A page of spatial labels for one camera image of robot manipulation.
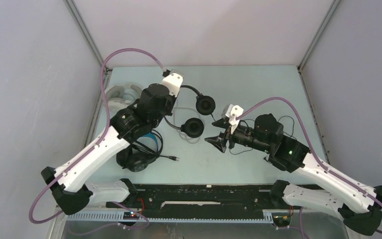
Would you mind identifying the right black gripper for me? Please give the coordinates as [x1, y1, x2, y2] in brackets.
[204, 118, 272, 153]

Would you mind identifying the small black on-ear headphones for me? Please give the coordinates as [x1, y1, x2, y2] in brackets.
[163, 85, 297, 156]

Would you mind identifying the black headset with blue band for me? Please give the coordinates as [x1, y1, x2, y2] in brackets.
[115, 129, 180, 173]

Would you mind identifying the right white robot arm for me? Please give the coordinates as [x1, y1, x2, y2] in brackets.
[205, 114, 382, 236]

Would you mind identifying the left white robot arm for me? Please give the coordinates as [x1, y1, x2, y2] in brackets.
[41, 82, 181, 215]

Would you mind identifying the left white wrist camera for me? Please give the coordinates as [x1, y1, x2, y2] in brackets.
[161, 70, 184, 98]

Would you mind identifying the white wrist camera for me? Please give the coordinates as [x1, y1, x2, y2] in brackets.
[221, 104, 244, 134]
[161, 70, 184, 98]

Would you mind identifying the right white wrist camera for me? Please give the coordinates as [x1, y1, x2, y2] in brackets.
[221, 104, 244, 134]

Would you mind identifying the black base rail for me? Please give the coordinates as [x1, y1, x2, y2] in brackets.
[120, 184, 300, 221]

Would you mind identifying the right aluminium frame post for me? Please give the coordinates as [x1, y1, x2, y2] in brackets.
[297, 0, 343, 73]

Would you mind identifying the aluminium frame post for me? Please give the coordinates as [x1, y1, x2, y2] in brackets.
[62, 0, 110, 74]
[297, 0, 343, 73]

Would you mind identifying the left aluminium frame post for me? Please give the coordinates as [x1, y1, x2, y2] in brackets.
[62, 0, 110, 74]

